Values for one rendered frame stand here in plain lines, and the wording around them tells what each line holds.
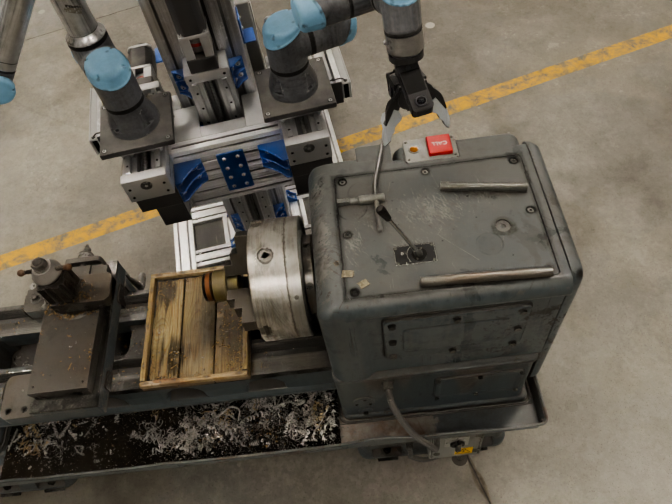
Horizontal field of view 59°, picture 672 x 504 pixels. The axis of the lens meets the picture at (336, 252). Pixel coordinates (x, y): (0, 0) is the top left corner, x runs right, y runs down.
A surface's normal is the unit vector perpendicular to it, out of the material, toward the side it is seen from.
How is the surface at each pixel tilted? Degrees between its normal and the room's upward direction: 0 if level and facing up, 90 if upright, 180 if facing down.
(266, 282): 34
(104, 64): 7
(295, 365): 0
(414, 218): 0
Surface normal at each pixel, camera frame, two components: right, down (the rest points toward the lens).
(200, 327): -0.11, -0.55
